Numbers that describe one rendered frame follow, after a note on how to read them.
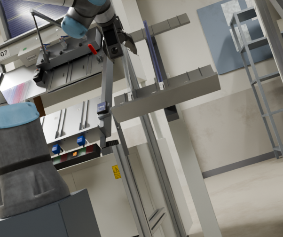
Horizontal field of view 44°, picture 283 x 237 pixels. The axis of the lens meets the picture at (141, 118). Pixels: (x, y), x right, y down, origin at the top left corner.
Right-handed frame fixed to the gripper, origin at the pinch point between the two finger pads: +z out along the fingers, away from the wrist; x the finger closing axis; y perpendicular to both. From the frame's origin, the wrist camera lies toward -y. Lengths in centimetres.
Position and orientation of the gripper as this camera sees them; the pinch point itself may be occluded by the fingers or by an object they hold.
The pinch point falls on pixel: (124, 58)
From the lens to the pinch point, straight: 133.5
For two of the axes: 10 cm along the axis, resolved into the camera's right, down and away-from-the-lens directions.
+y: -2.0, -8.2, 5.3
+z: 2.7, 4.7, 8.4
